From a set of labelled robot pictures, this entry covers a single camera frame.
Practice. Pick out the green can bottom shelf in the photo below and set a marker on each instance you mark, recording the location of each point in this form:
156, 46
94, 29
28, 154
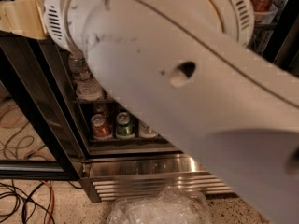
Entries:
124, 126

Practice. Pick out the clear water bottle middle shelf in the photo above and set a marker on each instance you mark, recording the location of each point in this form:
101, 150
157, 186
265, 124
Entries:
88, 88

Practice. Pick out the orange soda can bottom front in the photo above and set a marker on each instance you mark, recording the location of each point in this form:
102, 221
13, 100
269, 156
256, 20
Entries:
100, 127

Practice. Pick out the orange soda can bottom rear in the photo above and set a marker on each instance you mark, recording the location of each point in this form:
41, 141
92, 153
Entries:
100, 109

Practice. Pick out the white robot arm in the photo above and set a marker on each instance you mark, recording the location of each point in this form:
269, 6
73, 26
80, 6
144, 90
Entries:
184, 68

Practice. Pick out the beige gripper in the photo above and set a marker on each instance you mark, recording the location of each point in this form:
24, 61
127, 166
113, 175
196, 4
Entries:
55, 21

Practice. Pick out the stainless steel fridge cabinet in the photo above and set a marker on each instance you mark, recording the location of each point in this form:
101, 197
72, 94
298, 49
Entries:
115, 168

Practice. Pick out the clear plastic bag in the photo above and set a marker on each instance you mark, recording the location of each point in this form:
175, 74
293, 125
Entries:
169, 206

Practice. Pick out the orange soda can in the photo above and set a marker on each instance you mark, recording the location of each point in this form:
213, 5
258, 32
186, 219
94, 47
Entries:
100, 109
100, 127

